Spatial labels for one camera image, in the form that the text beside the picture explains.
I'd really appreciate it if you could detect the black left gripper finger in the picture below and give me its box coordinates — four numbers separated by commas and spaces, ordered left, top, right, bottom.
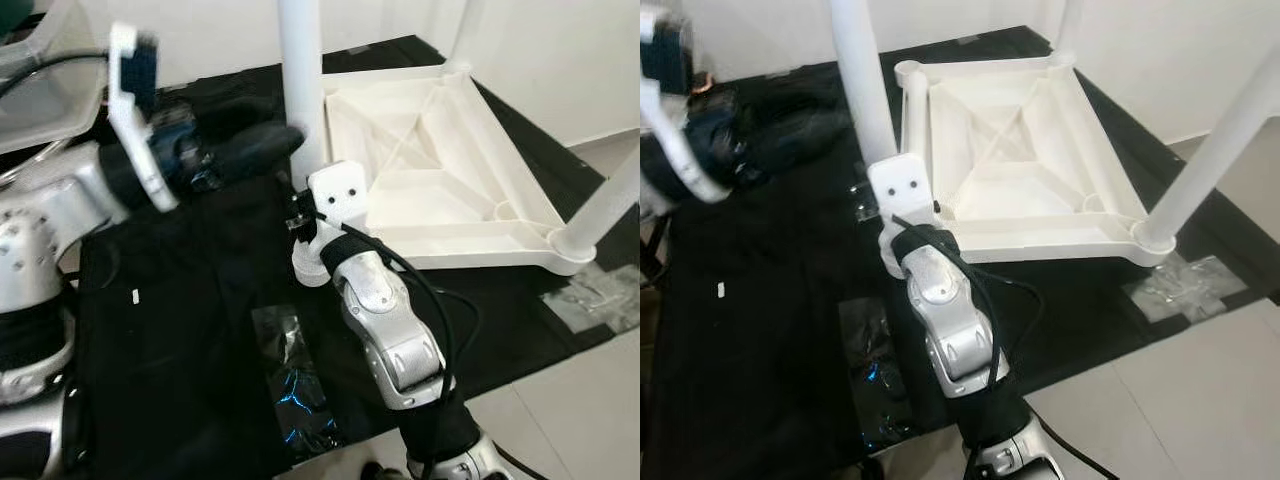
745, 85, 829, 119
765, 108, 851, 169
215, 125, 306, 183
200, 95, 279, 131

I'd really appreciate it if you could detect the white plastic children table top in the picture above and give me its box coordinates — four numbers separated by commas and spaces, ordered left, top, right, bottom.
878, 55, 1181, 281
292, 62, 598, 289

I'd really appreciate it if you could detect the black tablecloth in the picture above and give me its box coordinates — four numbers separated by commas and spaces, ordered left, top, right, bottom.
655, 25, 1280, 480
70, 35, 641, 480

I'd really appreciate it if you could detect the clear plastic container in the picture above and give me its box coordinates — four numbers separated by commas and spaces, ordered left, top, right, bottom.
0, 0, 106, 156

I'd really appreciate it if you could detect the clear plastic wrapper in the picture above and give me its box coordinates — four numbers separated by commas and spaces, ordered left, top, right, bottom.
840, 295, 916, 451
250, 305, 341, 461

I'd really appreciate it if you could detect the clear tape patch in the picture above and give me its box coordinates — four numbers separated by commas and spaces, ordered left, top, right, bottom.
1120, 255, 1251, 323
540, 265, 641, 336

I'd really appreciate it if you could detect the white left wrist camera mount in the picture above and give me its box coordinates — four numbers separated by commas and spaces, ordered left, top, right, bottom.
105, 22, 183, 214
640, 5, 731, 204

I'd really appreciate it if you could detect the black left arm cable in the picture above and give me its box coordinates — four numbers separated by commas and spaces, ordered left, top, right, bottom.
0, 50, 113, 101

